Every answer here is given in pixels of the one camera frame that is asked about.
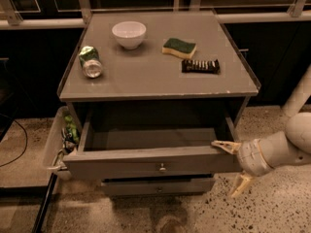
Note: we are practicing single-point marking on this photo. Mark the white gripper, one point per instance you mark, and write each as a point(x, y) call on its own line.
point(251, 156)

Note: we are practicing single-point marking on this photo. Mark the grey top drawer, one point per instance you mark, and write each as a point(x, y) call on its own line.
point(118, 143)

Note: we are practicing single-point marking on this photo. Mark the grey drawer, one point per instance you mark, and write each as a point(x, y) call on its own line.
point(158, 187)
point(118, 143)

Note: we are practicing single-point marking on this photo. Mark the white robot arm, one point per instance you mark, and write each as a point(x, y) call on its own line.
point(290, 147)

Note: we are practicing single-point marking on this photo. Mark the grey bottom drawer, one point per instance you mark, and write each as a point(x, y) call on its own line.
point(158, 187)

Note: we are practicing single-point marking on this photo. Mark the grey drawer cabinet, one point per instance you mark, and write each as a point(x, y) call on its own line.
point(150, 81)

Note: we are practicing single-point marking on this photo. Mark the black snack bar wrapper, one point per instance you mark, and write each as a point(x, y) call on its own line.
point(201, 66)

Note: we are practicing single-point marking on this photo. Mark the green yellow sponge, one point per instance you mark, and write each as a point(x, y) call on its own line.
point(179, 48)

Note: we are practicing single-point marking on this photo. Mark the green snack bag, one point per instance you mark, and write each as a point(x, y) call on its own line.
point(70, 133)

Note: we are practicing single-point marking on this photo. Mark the white ceramic bowl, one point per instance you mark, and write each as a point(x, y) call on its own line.
point(129, 34)

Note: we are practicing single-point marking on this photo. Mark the green soda can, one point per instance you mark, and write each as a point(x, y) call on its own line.
point(90, 62)

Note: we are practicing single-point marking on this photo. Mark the black metal bar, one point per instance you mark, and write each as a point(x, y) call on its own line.
point(37, 227)

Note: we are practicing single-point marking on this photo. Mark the metal railing frame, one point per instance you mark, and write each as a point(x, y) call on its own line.
point(32, 14)

